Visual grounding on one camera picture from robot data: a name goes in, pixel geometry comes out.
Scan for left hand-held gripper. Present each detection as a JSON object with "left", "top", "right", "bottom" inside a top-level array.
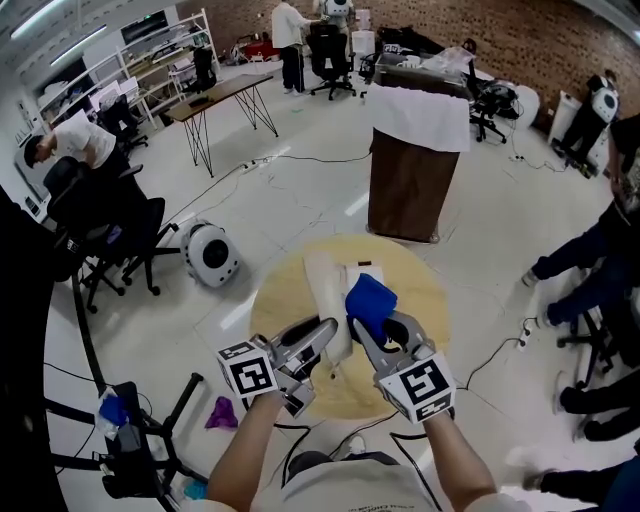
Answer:
[{"left": 216, "top": 317, "right": 340, "bottom": 420}]

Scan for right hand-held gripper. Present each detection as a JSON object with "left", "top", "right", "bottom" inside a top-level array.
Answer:
[{"left": 351, "top": 310, "right": 458, "bottom": 425}]

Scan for blue cloth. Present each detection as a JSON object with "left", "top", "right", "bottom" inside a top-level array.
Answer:
[{"left": 344, "top": 272, "right": 400, "bottom": 351}]

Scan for person's left forearm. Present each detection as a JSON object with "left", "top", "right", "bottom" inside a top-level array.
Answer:
[{"left": 205, "top": 392, "right": 296, "bottom": 512}]

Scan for person's right forearm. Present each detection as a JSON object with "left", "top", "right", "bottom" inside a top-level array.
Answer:
[{"left": 424, "top": 409, "right": 499, "bottom": 501}]

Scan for round wooden table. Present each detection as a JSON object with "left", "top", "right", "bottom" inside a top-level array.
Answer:
[{"left": 249, "top": 232, "right": 451, "bottom": 421}]

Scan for purple rag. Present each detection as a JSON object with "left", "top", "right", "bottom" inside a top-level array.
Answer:
[{"left": 204, "top": 395, "right": 240, "bottom": 430}]

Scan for person's dark trousers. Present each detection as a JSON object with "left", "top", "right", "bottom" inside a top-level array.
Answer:
[{"left": 287, "top": 449, "right": 401, "bottom": 484}]

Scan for white round carrier backpack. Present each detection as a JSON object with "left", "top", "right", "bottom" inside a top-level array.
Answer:
[
  {"left": 593, "top": 84, "right": 621, "bottom": 124},
  {"left": 179, "top": 218, "right": 242, "bottom": 289}
]

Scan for black tray stand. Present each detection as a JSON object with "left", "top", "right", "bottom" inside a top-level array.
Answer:
[{"left": 42, "top": 372, "right": 211, "bottom": 512}]

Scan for person's white shirt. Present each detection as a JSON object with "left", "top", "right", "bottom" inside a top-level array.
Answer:
[{"left": 249, "top": 459, "right": 531, "bottom": 512}]

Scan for brown wooden cabinet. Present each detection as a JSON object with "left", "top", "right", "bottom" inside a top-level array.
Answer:
[{"left": 367, "top": 127, "right": 461, "bottom": 245}]

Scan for grey folded rag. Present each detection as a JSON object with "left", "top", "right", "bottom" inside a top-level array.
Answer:
[{"left": 117, "top": 423, "right": 144, "bottom": 451}]

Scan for crumpled blue rag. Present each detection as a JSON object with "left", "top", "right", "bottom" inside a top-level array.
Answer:
[{"left": 98, "top": 394, "right": 132, "bottom": 426}]

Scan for white draped sheet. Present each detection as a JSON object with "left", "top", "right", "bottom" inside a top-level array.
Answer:
[{"left": 366, "top": 82, "right": 472, "bottom": 153}]

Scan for wooden trestle desk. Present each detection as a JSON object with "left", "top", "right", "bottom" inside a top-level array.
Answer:
[{"left": 163, "top": 73, "right": 280, "bottom": 179}]

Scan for white bean bag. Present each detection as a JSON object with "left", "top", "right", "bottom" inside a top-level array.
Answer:
[{"left": 514, "top": 83, "right": 542, "bottom": 127}]

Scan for grey metal tray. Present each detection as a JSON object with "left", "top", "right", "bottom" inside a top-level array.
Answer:
[{"left": 373, "top": 52, "right": 474, "bottom": 101}]

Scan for clear plastic bag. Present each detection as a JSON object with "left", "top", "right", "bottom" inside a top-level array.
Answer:
[{"left": 422, "top": 45, "right": 476, "bottom": 76}]

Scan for large black monitor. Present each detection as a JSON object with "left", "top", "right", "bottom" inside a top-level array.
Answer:
[{"left": 0, "top": 187, "right": 69, "bottom": 512}]

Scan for red covered table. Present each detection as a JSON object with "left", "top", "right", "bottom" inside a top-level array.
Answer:
[{"left": 234, "top": 38, "right": 276, "bottom": 61}]

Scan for white water dispenser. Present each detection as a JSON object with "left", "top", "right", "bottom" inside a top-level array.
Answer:
[{"left": 351, "top": 27, "right": 375, "bottom": 59}]

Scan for white shelf rack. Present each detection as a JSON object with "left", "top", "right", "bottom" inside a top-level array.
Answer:
[{"left": 29, "top": 7, "right": 219, "bottom": 131}]

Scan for black floor cable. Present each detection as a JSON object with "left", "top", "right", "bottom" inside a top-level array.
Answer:
[
  {"left": 164, "top": 149, "right": 374, "bottom": 221},
  {"left": 387, "top": 337, "right": 524, "bottom": 511}
]

